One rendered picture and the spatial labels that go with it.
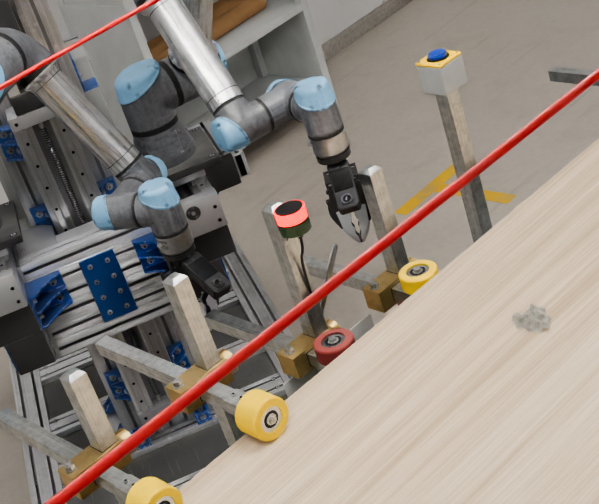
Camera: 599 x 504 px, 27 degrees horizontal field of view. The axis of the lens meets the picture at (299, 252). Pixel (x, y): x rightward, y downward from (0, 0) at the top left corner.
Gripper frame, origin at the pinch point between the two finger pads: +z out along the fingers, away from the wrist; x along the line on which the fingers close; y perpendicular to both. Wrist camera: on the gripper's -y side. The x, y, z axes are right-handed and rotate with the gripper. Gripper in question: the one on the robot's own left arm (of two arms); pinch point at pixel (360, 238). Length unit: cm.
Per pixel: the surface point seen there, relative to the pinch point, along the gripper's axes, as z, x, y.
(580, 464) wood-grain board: 5, -24, -81
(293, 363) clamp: 7.8, 18.9, -26.6
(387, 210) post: -6.7, -7.1, -4.4
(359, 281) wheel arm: 9.2, 3.0, -1.1
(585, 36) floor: 93, -110, 293
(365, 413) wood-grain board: 4, 6, -54
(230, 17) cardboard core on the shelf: 33, 35, 287
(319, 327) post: 5.4, 12.3, -20.4
